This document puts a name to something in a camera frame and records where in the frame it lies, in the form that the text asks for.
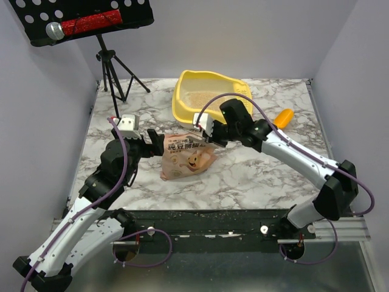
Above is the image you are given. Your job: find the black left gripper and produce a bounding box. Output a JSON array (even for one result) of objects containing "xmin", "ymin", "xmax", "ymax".
[{"xmin": 112, "ymin": 128, "xmax": 165, "ymax": 184}]

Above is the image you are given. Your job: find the pink cat litter bag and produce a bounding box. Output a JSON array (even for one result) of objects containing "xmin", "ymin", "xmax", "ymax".
[{"xmin": 160, "ymin": 134, "xmax": 217, "ymax": 181}]

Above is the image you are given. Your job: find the orange plastic scoop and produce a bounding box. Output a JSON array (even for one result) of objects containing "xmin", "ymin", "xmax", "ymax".
[{"xmin": 274, "ymin": 108, "xmax": 294, "ymax": 130}]

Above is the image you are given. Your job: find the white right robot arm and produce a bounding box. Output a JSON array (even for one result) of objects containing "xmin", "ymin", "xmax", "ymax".
[{"xmin": 193, "ymin": 99, "xmax": 359, "ymax": 238}]

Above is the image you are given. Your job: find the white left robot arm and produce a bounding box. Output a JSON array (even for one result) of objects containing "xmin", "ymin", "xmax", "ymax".
[{"xmin": 13, "ymin": 127, "xmax": 164, "ymax": 291}]

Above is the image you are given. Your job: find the beige cat litter pile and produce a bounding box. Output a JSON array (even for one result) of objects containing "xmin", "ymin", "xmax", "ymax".
[{"xmin": 182, "ymin": 91, "xmax": 228, "ymax": 111}]

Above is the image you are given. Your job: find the yellow litter box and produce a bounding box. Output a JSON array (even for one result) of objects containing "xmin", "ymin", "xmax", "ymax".
[{"xmin": 171, "ymin": 70, "xmax": 252, "ymax": 128}]

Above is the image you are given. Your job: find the red silver microphone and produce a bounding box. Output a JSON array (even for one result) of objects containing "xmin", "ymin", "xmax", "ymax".
[{"xmin": 45, "ymin": 10, "xmax": 123, "ymax": 41}]

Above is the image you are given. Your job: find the black music stand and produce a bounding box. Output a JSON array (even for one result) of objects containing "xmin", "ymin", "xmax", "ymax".
[{"xmin": 8, "ymin": 0, "xmax": 155, "ymax": 120}]

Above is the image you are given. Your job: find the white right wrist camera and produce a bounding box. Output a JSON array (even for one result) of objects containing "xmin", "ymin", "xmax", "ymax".
[{"xmin": 192, "ymin": 113, "xmax": 215, "ymax": 137}]

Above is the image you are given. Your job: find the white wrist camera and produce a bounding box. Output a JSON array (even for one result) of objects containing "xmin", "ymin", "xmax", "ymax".
[
  {"xmin": 115, "ymin": 114, "xmax": 142, "ymax": 139},
  {"xmin": 192, "ymin": 113, "xmax": 215, "ymax": 137}
]

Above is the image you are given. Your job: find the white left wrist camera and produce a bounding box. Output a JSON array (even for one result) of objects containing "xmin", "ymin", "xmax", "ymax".
[{"xmin": 115, "ymin": 114, "xmax": 142, "ymax": 139}]

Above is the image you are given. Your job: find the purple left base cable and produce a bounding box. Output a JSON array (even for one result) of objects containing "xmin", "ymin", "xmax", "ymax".
[{"xmin": 112, "ymin": 228, "xmax": 173, "ymax": 269}]

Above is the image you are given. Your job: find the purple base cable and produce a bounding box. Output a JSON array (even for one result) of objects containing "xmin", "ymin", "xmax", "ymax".
[
  {"xmin": 279, "ymin": 219, "xmax": 338, "ymax": 265},
  {"xmin": 112, "ymin": 228, "xmax": 173, "ymax": 269}
]

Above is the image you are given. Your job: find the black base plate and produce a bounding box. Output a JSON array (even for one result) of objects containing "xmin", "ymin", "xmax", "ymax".
[{"xmin": 62, "ymin": 208, "xmax": 362, "ymax": 253}]

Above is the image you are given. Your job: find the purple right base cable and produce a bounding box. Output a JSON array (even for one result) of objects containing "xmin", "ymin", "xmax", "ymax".
[{"xmin": 279, "ymin": 219, "xmax": 338, "ymax": 265}]

